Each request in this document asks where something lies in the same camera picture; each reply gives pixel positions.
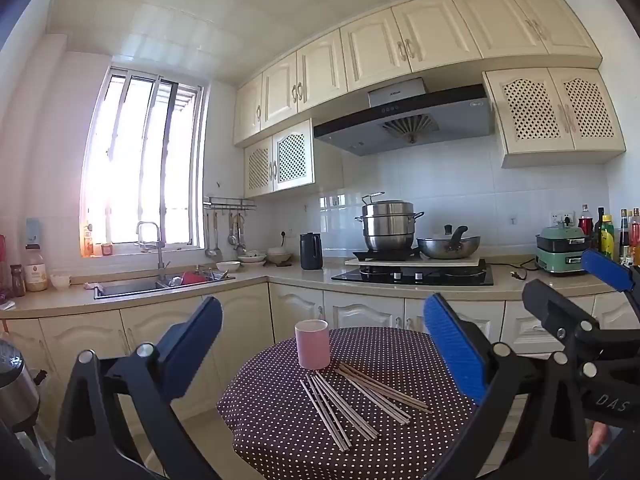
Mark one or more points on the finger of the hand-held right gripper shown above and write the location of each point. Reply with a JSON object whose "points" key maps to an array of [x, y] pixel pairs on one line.
{"points": [[607, 270], [555, 310]]}

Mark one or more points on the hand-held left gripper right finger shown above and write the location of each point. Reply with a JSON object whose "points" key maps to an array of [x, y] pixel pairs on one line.
{"points": [[450, 345]]}

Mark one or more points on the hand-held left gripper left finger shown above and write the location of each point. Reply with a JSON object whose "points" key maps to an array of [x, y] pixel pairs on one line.
{"points": [[192, 345]]}

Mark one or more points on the pink cup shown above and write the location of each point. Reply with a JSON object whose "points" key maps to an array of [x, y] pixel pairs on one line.
{"points": [[312, 345]]}

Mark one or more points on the group of wooden chopsticks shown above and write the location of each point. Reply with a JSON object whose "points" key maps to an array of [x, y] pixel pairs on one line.
{"points": [[325, 412]]}

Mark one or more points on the person's right hand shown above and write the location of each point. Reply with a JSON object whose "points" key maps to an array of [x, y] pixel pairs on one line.
{"points": [[597, 437]]}

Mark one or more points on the green bottle yellow cap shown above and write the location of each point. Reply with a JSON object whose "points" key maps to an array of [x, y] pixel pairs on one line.
{"points": [[607, 240]]}

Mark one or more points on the dark soy sauce bottle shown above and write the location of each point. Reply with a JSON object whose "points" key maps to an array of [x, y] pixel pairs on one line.
{"points": [[624, 240]]}

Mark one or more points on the dark glass bottle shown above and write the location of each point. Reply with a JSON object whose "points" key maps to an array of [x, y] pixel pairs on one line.
{"points": [[599, 230]]}

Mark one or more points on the red label sauce bottle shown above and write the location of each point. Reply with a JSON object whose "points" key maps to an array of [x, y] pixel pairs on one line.
{"points": [[585, 224]]}

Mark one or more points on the green electric cooker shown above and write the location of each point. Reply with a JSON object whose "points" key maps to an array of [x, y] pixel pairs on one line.
{"points": [[560, 250]]}

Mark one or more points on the cream lower kitchen cabinets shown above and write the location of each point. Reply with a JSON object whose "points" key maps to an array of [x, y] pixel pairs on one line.
{"points": [[250, 320]]}

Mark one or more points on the cream kitchen cabinets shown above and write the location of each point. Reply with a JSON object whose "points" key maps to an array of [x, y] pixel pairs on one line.
{"points": [[380, 45], [250, 320]]}

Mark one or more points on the black glass gas stove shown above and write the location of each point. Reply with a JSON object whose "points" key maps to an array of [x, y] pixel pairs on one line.
{"points": [[425, 277]]}

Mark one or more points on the steel kitchen sink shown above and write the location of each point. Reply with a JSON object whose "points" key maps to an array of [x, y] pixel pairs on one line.
{"points": [[130, 287]]}

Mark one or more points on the white bowl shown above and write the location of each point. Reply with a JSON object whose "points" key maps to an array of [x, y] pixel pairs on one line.
{"points": [[227, 266]]}

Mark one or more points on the steel faucet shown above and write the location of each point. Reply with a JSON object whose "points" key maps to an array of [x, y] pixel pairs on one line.
{"points": [[160, 255]]}

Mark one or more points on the hanging steel ladle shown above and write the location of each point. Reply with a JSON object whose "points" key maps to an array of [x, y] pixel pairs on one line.
{"points": [[212, 250]]}

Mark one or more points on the hanging steel spatula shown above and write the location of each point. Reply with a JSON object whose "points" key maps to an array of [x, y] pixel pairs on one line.
{"points": [[239, 240]]}

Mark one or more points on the round table, dotted brown cloth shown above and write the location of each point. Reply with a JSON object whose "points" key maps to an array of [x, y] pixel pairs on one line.
{"points": [[280, 425]]}

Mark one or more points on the stack of white bowls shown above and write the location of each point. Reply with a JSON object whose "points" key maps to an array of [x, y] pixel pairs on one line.
{"points": [[279, 256]]}

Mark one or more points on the small red jar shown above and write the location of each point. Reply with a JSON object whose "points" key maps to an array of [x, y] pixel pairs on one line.
{"points": [[107, 249]]}

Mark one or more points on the steel steamer pot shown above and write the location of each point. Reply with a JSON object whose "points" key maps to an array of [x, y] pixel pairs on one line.
{"points": [[387, 225]]}

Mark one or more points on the orange bottle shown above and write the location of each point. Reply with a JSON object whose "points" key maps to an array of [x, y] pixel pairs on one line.
{"points": [[88, 242]]}

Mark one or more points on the small white cup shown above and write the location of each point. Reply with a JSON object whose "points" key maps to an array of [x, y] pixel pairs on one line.
{"points": [[60, 281]]}

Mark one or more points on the black electric kettle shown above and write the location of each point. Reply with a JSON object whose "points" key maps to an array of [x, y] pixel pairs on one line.
{"points": [[310, 252]]}

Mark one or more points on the white cap seasoning jar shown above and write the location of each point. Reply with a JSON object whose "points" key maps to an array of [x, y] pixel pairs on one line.
{"points": [[36, 272]]}

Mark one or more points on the steel thermos flask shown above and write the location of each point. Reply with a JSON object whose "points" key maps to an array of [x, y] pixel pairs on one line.
{"points": [[17, 385]]}

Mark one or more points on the small brown bottle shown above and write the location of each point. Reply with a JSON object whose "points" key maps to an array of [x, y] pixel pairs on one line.
{"points": [[17, 282]]}

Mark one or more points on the barred kitchen window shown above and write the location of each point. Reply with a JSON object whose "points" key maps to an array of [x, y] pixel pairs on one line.
{"points": [[145, 160]]}

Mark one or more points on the blue box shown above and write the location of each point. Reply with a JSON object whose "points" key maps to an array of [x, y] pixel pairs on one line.
{"points": [[33, 232]]}

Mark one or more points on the grey range hood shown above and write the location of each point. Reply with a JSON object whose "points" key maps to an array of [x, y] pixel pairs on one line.
{"points": [[400, 130]]}

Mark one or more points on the cream upper kitchen cabinets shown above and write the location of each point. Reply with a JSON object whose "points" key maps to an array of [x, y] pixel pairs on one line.
{"points": [[380, 45]]}

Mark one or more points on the white wall socket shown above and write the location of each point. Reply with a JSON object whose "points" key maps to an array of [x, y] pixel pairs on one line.
{"points": [[562, 219]]}

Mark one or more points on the steel wall utensil rack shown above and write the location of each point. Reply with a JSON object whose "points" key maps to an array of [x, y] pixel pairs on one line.
{"points": [[230, 204]]}

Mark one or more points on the lattice door wall cabinet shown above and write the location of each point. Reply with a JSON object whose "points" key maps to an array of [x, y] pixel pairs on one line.
{"points": [[280, 160], [555, 110]]}

